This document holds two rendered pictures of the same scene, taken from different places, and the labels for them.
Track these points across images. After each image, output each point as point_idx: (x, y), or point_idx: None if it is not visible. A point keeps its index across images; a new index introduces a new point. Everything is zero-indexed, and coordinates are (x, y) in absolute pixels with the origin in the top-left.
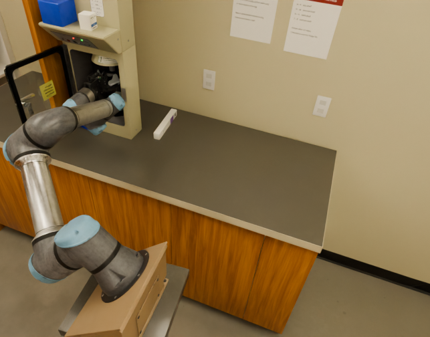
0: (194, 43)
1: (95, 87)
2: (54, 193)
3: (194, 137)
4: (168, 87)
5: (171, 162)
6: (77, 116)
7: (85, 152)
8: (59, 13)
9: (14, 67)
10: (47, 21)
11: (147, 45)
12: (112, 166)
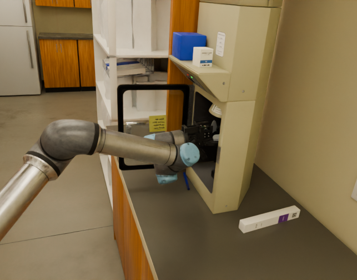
0: None
1: (192, 135)
2: (15, 207)
3: (294, 259)
4: (307, 178)
5: (225, 270)
6: (98, 139)
7: (157, 200)
8: (181, 44)
9: (126, 88)
10: (174, 53)
11: (299, 118)
12: (160, 229)
